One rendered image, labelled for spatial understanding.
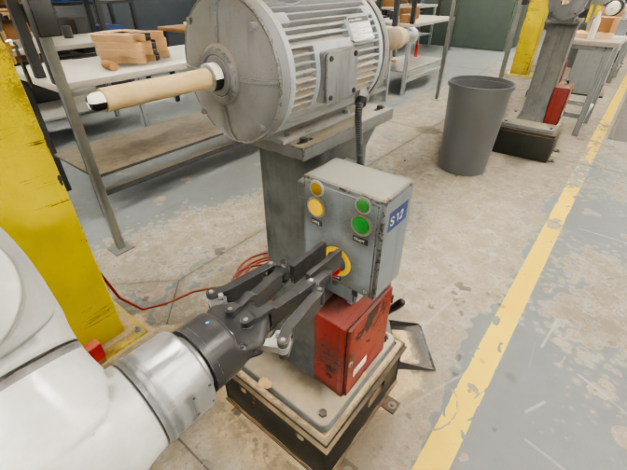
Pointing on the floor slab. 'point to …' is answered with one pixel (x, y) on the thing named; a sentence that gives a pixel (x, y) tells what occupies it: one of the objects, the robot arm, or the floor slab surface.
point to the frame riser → (257, 413)
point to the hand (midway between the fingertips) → (316, 265)
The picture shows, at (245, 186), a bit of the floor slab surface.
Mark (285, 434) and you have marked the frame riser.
